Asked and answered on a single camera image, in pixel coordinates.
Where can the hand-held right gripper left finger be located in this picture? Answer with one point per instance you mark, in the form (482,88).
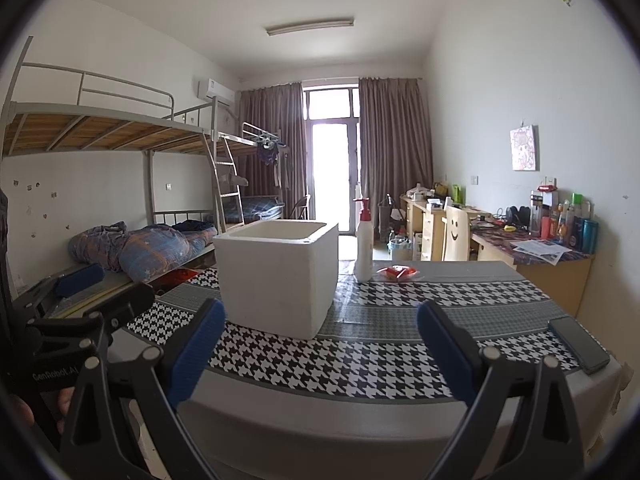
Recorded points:
(195,355)

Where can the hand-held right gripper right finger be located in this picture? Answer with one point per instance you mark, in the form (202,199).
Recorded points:
(447,355)

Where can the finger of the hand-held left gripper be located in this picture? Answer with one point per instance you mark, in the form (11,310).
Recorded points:
(125,305)
(80,280)

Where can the white foam box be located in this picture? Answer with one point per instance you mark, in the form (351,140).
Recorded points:
(270,285)

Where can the person's left hand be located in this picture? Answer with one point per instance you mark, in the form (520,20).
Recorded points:
(65,405)

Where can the purple grey blanket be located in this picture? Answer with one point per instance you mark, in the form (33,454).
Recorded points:
(95,245)

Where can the blue orange quilt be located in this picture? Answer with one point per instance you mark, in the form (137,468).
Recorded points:
(155,255)

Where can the red plastic bag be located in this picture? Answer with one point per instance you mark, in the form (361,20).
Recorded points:
(181,276)

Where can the houndstooth tablecloth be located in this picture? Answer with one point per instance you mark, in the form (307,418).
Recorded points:
(380,350)

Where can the red snack packet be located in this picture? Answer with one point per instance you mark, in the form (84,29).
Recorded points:
(397,272)

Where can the wooden chair with smiley face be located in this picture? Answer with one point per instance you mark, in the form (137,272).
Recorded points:
(456,240)

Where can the white trash bin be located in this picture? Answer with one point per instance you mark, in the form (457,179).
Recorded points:
(400,249)

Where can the light wooden desk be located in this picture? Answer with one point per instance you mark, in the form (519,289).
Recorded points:
(425,230)

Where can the white pump bottle red cap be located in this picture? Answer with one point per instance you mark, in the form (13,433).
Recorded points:
(362,255)

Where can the dark smartphone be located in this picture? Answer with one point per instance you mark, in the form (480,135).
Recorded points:
(580,345)

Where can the wooden desk with patterned top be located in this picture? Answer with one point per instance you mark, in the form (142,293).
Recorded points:
(560,280)

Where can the printed papers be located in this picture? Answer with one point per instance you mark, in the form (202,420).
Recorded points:
(540,251)

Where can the black bag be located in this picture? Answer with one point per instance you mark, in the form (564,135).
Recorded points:
(390,217)

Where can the large grey metal bunk bed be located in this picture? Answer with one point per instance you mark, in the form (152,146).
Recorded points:
(100,130)

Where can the grey metal bunk ladder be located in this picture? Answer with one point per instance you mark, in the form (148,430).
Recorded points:
(222,185)

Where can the black headphones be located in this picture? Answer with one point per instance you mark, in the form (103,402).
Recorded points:
(517,215)

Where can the blue plaid bedding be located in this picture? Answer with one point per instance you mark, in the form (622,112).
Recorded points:
(255,207)

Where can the green box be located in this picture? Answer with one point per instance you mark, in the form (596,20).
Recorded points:
(458,194)

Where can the white desk clutter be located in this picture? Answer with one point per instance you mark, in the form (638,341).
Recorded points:
(420,193)

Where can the row of toiletry bottles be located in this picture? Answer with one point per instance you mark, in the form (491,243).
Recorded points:
(570,225)

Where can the black folding chair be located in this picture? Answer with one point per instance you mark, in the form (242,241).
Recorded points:
(300,207)

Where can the red white box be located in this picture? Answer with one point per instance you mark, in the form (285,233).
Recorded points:
(546,188)

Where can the brown curtain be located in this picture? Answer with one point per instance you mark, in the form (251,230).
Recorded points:
(395,160)
(272,125)

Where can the dark hanging clothes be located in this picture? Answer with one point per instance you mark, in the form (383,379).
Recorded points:
(270,157)

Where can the small grey metal bunk bed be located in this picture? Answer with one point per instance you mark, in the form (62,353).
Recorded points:
(250,135)

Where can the glass balcony door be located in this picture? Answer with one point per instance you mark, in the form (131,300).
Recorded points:
(332,160)

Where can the white air conditioner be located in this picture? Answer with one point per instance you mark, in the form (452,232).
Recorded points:
(215,91)

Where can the ceiling tube light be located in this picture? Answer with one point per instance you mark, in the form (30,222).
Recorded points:
(310,26)

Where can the small wall stickers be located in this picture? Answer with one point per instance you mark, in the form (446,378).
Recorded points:
(34,187)

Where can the white wall socket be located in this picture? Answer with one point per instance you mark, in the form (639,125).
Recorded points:
(549,180)

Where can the pink cartoon wall poster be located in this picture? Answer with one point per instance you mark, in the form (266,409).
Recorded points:
(523,147)

